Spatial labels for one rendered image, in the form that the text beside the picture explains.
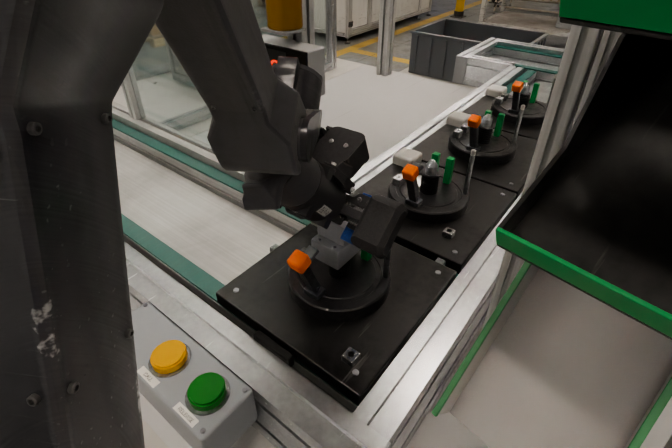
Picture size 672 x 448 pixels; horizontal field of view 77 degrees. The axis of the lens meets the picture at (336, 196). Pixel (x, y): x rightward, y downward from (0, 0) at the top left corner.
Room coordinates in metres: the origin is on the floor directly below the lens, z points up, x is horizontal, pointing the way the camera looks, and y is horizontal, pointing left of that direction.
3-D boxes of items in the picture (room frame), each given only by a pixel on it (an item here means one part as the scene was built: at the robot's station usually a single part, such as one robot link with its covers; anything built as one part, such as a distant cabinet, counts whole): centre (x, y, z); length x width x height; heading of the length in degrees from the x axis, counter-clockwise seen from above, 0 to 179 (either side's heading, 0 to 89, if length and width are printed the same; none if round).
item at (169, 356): (0.31, 0.19, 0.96); 0.04 x 0.04 x 0.02
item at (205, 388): (0.26, 0.14, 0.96); 0.04 x 0.04 x 0.02
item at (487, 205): (0.62, -0.16, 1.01); 0.24 x 0.24 x 0.13; 52
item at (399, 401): (0.80, -0.30, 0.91); 1.24 x 0.33 x 0.10; 142
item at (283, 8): (0.63, 0.07, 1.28); 0.05 x 0.05 x 0.05
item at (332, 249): (0.43, -0.01, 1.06); 0.08 x 0.04 x 0.07; 142
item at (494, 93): (1.01, -0.46, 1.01); 0.24 x 0.24 x 0.13; 52
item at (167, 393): (0.31, 0.19, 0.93); 0.21 x 0.07 x 0.06; 52
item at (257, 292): (0.42, 0.00, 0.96); 0.24 x 0.24 x 0.02; 52
